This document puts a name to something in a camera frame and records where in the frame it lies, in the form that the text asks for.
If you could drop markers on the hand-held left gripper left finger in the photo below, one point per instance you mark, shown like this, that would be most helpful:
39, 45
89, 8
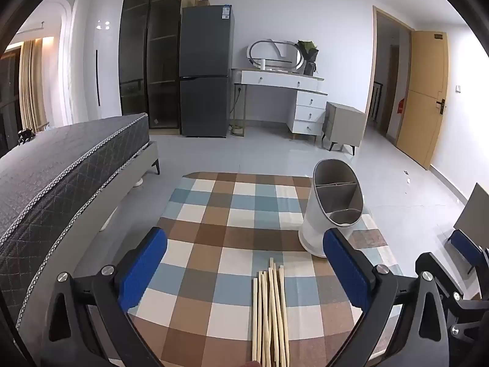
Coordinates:
145, 267

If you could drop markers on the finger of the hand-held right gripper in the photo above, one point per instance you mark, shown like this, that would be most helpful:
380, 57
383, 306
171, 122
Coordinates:
431, 263
464, 250

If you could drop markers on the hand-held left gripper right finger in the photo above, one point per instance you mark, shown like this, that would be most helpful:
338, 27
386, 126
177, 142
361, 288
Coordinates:
345, 271

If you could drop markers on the white grey utensil holder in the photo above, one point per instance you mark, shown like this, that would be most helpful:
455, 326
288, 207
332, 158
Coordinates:
317, 221

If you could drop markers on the bundle of wooden chopsticks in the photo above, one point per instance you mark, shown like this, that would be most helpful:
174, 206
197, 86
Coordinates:
267, 313

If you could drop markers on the grey flat board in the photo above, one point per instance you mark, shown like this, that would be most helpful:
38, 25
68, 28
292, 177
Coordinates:
475, 214

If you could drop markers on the checked brown blue cloth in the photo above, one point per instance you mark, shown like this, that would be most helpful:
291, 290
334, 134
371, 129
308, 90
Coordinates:
214, 244

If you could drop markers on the dark grey quilted mattress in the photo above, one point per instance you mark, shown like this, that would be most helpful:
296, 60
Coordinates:
57, 168

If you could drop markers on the grey nightstand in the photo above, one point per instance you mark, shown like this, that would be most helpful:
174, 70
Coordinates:
344, 122

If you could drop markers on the small red object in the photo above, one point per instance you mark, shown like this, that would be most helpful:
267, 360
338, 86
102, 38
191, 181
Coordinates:
400, 106

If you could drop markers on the floor power strip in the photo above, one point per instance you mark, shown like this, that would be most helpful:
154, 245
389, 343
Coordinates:
237, 130

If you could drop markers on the black railing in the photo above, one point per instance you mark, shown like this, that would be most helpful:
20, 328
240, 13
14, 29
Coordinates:
377, 101

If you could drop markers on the wooden door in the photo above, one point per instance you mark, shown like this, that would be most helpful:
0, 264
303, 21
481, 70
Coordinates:
420, 84

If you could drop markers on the small black object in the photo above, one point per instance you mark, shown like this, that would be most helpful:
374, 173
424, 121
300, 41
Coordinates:
26, 135

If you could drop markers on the white dressing table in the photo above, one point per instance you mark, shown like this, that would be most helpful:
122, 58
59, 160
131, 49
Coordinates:
282, 82

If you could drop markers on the white wardrobe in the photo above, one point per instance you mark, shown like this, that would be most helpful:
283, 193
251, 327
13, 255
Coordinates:
109, 65

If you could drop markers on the dark grey refrigerator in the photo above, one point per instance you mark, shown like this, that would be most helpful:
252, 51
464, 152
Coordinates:
206, 65

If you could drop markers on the beige curtain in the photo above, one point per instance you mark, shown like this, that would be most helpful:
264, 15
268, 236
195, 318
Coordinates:
32, 84

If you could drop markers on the dark glass window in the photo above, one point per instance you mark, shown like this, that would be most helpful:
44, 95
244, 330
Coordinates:
9, 99

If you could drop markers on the dark glass cabinet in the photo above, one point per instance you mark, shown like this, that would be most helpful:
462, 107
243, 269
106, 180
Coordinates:
152, 46

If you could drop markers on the green potted plant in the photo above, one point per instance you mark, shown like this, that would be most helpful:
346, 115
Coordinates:
307, 47

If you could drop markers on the oval mirror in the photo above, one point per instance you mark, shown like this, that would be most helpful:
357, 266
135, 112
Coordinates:
267, 51

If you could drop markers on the cardboard box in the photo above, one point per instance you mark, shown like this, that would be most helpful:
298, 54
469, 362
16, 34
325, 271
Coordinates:
203, 3

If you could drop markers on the wooden door frame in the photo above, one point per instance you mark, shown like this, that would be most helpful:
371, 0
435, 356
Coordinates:
372, 65

